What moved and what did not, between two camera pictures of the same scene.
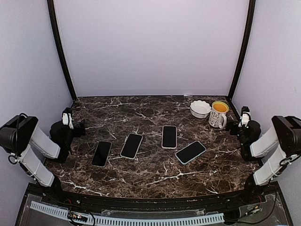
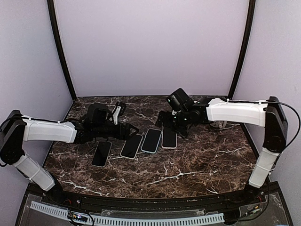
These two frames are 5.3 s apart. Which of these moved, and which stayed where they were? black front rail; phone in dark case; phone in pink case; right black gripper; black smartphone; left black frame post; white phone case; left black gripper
Moved: right black gripper; left black gripper
Stayed: phone in pink case; left black frame post; phone in dark case; black smartphone; white phone case; black front rail
